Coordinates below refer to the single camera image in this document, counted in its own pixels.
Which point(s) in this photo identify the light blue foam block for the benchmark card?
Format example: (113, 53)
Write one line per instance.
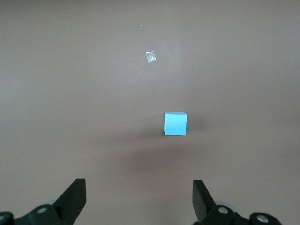
(175, 124)

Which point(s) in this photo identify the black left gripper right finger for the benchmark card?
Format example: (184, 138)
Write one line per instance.
(202, 204)

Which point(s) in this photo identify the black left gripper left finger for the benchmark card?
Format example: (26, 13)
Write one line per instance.
(70, 201)

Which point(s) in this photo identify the small clear tape piece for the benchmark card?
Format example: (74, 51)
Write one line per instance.
(150, 57)

